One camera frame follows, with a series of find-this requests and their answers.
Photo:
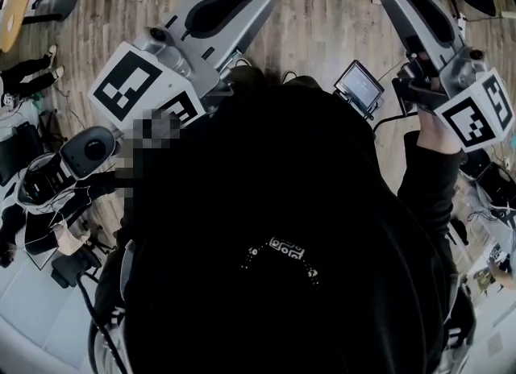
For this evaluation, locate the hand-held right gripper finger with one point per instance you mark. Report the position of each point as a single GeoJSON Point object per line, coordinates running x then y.
{"type": "Point", "coordinates": [397, 9]}

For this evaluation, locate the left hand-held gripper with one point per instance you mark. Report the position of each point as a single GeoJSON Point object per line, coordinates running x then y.
{"type": "Point", "coordinates": [121, 82]}

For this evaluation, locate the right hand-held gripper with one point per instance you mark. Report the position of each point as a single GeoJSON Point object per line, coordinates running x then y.
{"type": "Point", "coordinates": [475, 122]}

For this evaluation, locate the person's right forearm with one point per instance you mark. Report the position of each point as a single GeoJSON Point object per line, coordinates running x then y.
{"type": "Point", "coordinates": [431, 179]}

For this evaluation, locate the small black screen device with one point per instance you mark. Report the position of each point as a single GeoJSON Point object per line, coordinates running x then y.
{"type": "Point", "coordinates": [360, 85]}

